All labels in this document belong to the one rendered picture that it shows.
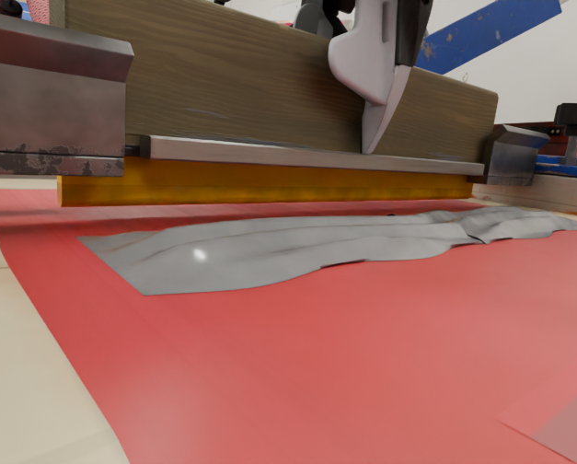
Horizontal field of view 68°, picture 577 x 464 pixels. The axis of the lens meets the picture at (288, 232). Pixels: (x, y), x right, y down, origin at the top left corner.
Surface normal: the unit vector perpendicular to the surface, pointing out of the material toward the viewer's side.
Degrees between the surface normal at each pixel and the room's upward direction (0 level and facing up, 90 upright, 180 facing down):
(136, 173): 90
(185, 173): 90
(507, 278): 0
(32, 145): 90
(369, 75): 82
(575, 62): 90
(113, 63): 135
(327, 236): 33
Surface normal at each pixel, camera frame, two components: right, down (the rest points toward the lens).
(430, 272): 0.09, -0.98
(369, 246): 0.44, -0.61
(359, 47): 0.64, 0.07
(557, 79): -0.77, 0.06
